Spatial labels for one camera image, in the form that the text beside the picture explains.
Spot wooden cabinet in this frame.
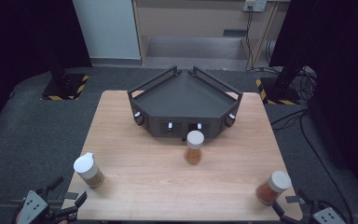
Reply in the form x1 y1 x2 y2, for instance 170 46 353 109
131 0 291 72

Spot black curtain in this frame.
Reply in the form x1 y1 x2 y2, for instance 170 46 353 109
0 0 93 139
268 0 358 195

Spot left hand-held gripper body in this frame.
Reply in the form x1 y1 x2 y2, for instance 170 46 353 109
12 186 78 224

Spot dark grey corner rack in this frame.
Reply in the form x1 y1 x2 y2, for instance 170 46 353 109
127 64 244 139

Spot red spice jar white lid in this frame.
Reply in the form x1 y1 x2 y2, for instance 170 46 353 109
255 170 293 205

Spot black power strip cable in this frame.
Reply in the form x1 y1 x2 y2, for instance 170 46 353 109
243 10 256 72

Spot long black floor cable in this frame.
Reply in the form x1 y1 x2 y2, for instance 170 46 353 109
269 108 355 224

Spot white panel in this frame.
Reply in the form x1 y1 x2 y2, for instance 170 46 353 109
72 0 143 60

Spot orange spice jar white lid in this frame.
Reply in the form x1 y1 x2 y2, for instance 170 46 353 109
185 130 205 165

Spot bundle of black cables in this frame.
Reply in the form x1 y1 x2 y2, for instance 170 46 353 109
292 66 319 102

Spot brown spice jar flip lid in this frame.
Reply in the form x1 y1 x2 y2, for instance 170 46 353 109
73 151 105 189

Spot white power strip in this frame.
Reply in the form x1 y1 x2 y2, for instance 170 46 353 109
241 0 269 13

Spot striped black stand base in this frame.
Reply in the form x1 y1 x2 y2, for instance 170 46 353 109
255 77 302 105
40 73 90 101

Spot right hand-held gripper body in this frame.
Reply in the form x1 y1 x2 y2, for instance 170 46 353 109
280 200 348 224

